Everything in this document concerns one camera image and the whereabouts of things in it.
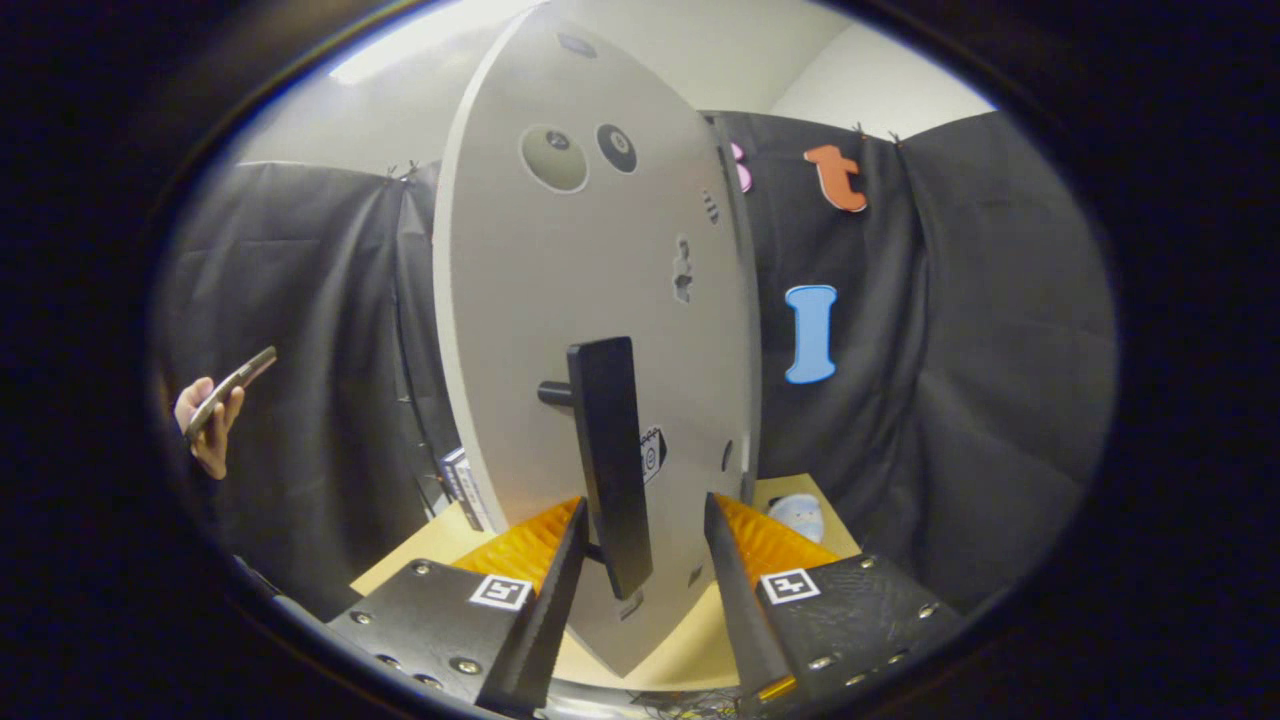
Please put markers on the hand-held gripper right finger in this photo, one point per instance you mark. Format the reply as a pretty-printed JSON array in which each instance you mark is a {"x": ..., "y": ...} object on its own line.
[{"x": 750, "y": 620}]

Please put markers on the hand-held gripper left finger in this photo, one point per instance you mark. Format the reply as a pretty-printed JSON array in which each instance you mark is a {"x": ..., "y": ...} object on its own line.
[{"x": 540, "y": 630}]

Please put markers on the light grey cabinet door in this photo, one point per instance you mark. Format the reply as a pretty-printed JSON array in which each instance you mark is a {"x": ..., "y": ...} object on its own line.
[{"x": 520, "y": 300}]

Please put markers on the grey smartphone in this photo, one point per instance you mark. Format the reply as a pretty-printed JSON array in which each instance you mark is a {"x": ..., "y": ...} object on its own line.
[{"x": 245, "y": 372}]

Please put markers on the round white blue item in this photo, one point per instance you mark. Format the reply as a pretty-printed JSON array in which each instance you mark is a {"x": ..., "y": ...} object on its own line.
[{"x": 798, "y": 518}]

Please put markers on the white spine book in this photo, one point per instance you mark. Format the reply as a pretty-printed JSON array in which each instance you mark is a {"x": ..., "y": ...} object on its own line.
[{"x": 472, "y": 490}]

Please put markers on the dark blue book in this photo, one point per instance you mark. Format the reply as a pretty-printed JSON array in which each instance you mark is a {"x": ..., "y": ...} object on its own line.
[{"x": 455, "y": 480}]

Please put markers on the dark grey cabinet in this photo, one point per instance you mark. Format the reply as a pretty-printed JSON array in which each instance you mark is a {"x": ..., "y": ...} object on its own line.
[{"x": 753, "y": 300}]

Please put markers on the black backdrop cloth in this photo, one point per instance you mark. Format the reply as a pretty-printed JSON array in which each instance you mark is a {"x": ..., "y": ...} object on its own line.
[{"x": 950, "y": 350}]

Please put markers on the ceiling light panel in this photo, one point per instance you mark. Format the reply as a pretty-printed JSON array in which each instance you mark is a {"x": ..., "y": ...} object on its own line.
[{"x": 420, "y": 45}]

